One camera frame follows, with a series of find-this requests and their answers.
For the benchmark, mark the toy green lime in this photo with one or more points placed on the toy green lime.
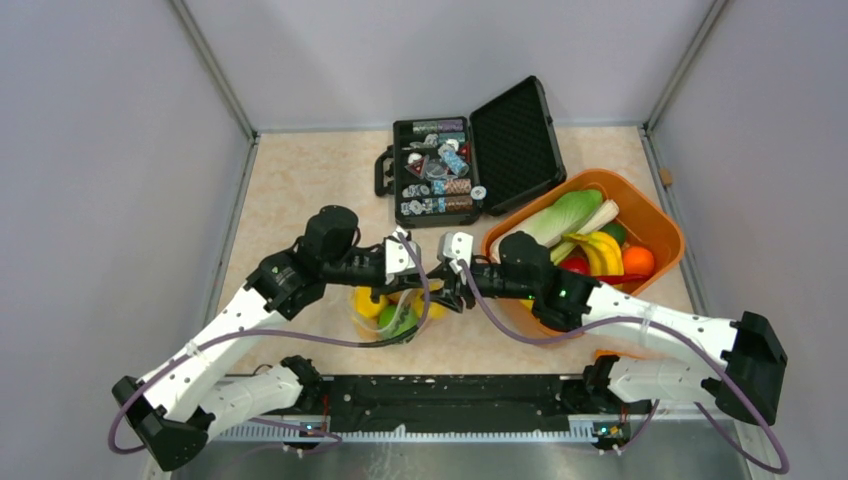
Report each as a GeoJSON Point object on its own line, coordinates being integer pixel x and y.
{"type": "Point", "coordinates": [616, 231]}

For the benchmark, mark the toy yellow bell pepper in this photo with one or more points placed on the toy yellow bell pepper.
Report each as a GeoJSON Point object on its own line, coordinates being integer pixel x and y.
{"type": "Point", "coordinates": [435, 311]}

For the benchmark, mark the black poker chip case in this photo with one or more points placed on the black poker chip case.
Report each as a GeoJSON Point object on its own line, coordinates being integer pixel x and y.
{"type": "Point", "coordinates": [450, 170]}

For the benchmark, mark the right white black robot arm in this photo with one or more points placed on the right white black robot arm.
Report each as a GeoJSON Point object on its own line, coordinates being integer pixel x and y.
{"type": "Point", "coordinates": [737, 363]}

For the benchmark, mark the toy yellow banana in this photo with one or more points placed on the toy yellow banana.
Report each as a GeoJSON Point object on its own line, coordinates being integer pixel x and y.
{"type": "Point", "coordinates": [603, 253]}

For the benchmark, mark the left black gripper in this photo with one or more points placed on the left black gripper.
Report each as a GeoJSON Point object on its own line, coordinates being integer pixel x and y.
{"type": "Point", "coordinates": [400, 283]}

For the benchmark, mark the toy long red chili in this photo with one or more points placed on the toy long red chili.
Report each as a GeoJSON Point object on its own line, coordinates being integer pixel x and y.
{"type": "Point", "coordinates": [622, 279]}

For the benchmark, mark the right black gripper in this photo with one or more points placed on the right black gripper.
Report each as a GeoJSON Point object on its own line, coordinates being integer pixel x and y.
{"type": "Point", "coordinates": [450, 296]}

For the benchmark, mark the orange plastic basket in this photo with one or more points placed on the orange plastic basket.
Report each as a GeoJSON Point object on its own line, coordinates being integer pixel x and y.
{"type": "Point", "coordinates": [646, 223]}

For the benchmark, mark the toy orange carrot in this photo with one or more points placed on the toy orange carrot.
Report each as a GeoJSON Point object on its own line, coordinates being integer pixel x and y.
{"type": "Point", "coordinates": [598, 354]}

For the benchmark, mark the toy orange fruit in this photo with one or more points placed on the toy orange fruit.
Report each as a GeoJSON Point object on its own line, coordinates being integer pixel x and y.
{"type": "Point", "coordinates": [638, 260]}

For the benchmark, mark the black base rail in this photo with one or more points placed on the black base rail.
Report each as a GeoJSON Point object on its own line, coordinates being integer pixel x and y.
{"type": "Point", "coordinates": [443, 404]}

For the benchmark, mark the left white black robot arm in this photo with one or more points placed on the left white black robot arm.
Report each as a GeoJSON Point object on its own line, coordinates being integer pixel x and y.
{"type": "Point", "coordinates": [177, 408]}

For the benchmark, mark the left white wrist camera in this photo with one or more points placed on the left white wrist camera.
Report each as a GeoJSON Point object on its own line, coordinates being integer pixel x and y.
{"type": "Point", "coordinates": [402, 254]}

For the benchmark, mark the clear zip top bag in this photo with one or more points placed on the clear zip top bag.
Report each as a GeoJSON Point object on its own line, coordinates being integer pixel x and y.
{"type": "Point", "coordinates": [367, 329]}

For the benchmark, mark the toy green white cabbage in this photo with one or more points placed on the toy green white cabbage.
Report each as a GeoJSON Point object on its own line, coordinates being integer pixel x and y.
{"type": "Point", "coordinates": [547, 226]}

